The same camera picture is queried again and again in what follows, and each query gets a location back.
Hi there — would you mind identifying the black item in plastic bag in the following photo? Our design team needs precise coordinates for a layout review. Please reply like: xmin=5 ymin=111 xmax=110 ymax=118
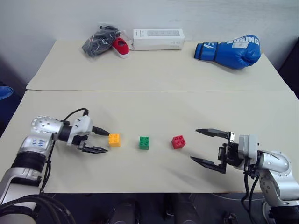
xmin=81 ymin=23 xmax=123 ymax=59

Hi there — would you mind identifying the black cable bundle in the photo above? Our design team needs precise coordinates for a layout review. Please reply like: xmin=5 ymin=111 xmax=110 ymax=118
xmin=0 ymin=193 xmax=77 ymax=224

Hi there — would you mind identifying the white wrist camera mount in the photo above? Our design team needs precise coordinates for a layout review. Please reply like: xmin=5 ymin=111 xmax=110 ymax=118
xmin=237 ymin=134 xmax=260 ymax=164
xmin=67 ymin=116 xmax=94 ymax=147

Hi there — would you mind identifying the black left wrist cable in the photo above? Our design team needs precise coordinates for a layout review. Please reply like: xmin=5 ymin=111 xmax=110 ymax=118
xmin=61 ymin=108 xmax=90 ymax=126

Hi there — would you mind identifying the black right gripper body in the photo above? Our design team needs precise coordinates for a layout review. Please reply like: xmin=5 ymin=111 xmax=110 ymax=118
xmin=218 ymin=131 xmax=245 ymax=168

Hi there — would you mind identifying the blue boxing glove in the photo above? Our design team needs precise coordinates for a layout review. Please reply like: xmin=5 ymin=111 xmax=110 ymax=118
xmin=194 ymin=34 xmax=262 ymax=70

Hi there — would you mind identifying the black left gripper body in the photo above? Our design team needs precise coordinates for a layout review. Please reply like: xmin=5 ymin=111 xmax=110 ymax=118
xmin=72 ymin=133 xmax=89 ymax=151

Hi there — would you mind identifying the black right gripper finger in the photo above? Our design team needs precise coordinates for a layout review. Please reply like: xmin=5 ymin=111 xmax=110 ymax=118
xmin=195 ymin=128 xmax=231 ymax=140
xmin=190 ymin=156 xmax=228 ymax=175

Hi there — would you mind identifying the thin white cable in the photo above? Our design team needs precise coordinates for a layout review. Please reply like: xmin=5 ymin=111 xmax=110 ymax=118
xmin=210 ymin=192 xmax=267 ymax=202

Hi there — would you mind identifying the green toy brick cube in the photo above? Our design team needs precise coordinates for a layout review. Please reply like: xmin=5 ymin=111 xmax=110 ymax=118
xmin=139 ymin=136 xmax=150 ymax=150

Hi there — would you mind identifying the yellow toy brick cube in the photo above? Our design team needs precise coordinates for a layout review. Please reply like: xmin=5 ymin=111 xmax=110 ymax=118
xmin=108 ymin=133 xmax=122 ymax=148

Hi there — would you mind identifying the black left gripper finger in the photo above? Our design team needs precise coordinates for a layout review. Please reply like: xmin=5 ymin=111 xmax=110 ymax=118
xmin=93 ymin=126 xmax=111 ymax=137
xmin=82 ymin=146 xmax=109 ymax=155

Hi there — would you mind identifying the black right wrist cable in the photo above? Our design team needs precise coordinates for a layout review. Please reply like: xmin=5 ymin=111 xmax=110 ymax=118
xmin=241 ymin=167 xmax=260 ymax=224

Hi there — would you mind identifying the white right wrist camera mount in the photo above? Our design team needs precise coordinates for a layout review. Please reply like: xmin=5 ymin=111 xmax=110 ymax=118
xmin=237 ymin=134 xmax=260 ymax=164

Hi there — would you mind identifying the red toy brick cube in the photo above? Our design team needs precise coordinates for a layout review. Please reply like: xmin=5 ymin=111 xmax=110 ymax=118
xmin=171 ymin=135 xmax=187 ymax=150

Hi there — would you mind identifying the blue round object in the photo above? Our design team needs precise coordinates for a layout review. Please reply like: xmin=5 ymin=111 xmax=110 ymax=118
xmin=0 ymin=86 xmax=15 ymax=101

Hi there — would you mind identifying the white cardboard box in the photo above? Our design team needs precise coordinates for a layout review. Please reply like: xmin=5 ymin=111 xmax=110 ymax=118
xmin=132 ymin=28 xmax=186 ymax=51

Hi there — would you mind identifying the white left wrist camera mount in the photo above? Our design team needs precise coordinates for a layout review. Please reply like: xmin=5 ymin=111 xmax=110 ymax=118
xmin=67 ymin=116 xmax=94 ymax=147

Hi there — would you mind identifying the red slip-on shoe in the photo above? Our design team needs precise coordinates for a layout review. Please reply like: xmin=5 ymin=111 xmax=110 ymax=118
xmin=111 ymin=37 xmax=130 ymax=59

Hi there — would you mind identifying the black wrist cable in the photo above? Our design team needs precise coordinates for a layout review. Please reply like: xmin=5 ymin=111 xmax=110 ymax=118
xmin=61 ymin=108 xmax=90 ymax=126
xmin=241 ymin=167 xmax=260 ymax=224

